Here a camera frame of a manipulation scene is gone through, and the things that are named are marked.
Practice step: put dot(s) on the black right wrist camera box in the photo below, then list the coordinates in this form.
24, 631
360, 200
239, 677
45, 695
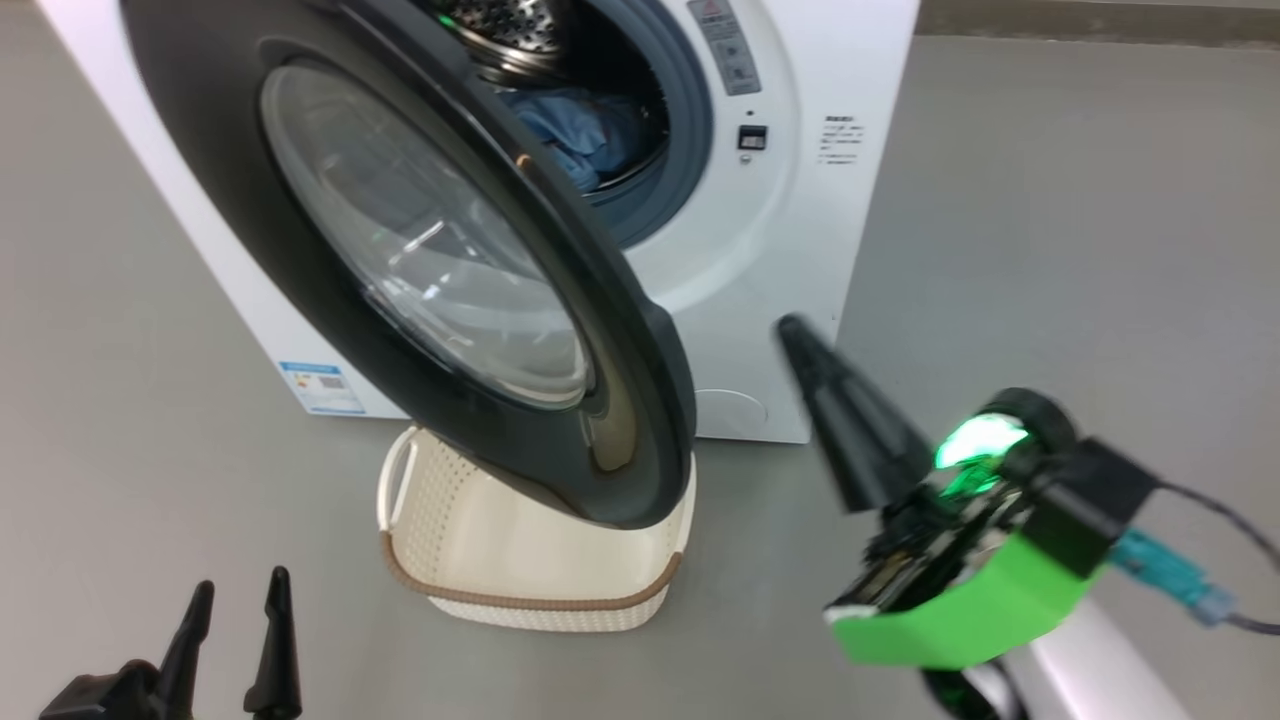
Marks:
1090, 510

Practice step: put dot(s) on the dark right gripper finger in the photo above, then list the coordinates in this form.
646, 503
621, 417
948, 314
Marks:
855, 430

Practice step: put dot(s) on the blue cartoon print garment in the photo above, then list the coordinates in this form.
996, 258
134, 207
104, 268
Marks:
600, 140

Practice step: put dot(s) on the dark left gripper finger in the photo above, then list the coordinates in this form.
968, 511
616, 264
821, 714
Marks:
278, 660
185, 660

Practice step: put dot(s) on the white front-load washing machine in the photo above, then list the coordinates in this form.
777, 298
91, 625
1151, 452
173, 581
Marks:
800, 250

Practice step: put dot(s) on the perforated steel washer drum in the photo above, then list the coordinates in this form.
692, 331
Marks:
510, 30

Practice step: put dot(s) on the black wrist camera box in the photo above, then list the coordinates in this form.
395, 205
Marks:
1090, 510
100, 695

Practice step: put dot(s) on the black glass washing machine door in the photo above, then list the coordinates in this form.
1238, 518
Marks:
300, 300

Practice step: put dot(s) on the cream perforated laundry basket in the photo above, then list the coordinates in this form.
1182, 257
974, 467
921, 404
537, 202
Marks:
480, 550

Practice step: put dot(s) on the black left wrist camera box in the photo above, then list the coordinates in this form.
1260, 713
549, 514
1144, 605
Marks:
100, 695

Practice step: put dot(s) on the black door lock slot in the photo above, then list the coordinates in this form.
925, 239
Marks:
752, 137

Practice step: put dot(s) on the grey warning sticker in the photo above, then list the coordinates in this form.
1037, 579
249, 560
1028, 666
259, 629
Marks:
725, 50

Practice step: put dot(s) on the blue energy label sticker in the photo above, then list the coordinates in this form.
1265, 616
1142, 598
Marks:
322, 388

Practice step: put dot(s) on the grey rubber door gasket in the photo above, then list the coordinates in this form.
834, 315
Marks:
690, 150

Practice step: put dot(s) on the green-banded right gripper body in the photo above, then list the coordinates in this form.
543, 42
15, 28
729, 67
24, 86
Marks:
950, 620

